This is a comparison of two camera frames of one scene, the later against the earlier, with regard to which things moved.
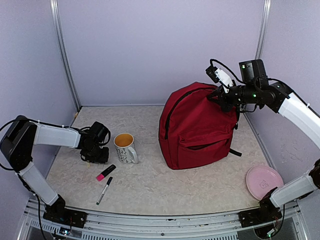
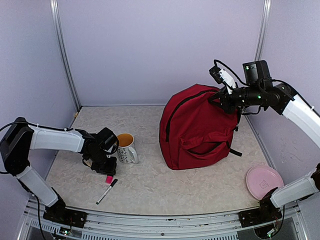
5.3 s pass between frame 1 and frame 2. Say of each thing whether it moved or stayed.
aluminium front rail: stayed
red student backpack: stayed
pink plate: stayed
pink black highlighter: moved
